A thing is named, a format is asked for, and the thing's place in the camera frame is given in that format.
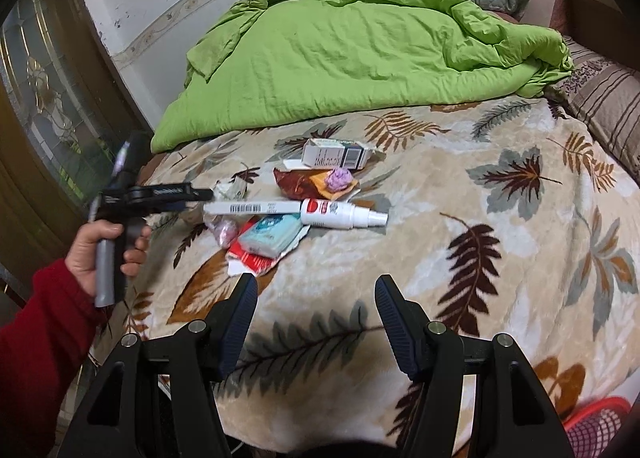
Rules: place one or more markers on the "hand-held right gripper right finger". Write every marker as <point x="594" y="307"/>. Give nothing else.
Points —
<point x="396" y="323"/>

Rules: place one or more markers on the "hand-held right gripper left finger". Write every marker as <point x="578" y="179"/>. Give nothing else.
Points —
<point x="239" y="320"/>

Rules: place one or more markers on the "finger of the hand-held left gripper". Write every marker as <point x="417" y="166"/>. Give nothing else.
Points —
<point x="175" y="193"/>

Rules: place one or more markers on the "red torn packet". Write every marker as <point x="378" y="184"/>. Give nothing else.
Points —
<point x="252" y="263"/>

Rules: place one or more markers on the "white tissue packet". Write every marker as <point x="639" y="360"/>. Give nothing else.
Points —
<point x="250" y="207"/>

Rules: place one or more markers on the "red plastic basket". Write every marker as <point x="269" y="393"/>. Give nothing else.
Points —
<point x="597" y="430"/>

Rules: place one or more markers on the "person's left forearm red sleeve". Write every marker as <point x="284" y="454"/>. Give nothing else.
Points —
<point x="40" y="363"/>

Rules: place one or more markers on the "person's left hand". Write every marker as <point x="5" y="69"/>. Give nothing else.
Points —
<point x="90" y="248"/>

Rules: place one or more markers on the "clear crumpled wrapper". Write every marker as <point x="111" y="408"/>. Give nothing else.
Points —
<point x="231" y="189"/>

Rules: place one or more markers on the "pink crumpled wrapper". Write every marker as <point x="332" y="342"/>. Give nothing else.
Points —
<point x="225" y="232"/>

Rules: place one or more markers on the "light blue tissue packet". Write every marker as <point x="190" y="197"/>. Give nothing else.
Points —
<point x="270" y="235"/>

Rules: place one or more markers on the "leaf print blanket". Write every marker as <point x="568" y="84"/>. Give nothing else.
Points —
<point x="450" y="248"/>

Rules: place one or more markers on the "brown red snack wrapper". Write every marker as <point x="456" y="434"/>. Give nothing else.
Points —
<point x="295" y="183"/>

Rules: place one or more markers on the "wooden door with patterned glass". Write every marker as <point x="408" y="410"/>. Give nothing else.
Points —
<point x="45" y="103"/>

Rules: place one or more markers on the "white spray bottle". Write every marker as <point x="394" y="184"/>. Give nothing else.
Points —
<point x="335" y="213"/>

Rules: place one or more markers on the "orange packet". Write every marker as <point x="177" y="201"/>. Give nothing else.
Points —
<point x="320" y="181"/>

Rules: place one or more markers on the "purple crumpled wrapper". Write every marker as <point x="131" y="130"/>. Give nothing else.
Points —
<point x="337" y="180"/>

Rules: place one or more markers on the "white medicine box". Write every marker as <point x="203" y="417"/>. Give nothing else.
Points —
<point x="332" y="152"/>

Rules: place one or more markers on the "green quilt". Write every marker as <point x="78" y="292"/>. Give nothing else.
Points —
<point x="350" y="53"/>

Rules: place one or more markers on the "brown striped pillow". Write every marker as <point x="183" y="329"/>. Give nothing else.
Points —
<point x="607" y="98"/>

